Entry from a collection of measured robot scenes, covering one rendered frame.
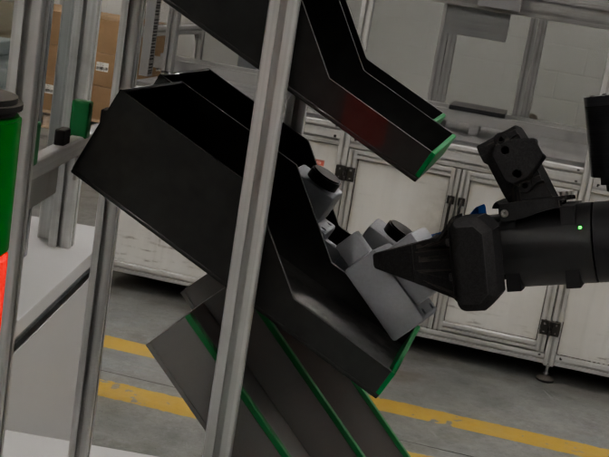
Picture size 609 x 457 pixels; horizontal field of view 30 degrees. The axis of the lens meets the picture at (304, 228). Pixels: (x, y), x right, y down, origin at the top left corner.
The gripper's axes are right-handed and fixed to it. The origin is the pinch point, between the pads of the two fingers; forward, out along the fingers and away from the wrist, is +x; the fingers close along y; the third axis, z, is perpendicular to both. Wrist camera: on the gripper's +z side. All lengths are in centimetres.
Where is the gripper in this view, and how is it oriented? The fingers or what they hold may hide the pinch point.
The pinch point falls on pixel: (427, 253)
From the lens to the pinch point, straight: 84.6
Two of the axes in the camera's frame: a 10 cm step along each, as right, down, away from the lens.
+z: -1.0, -9.9, -0.7
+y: -3.4, 1.0, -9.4
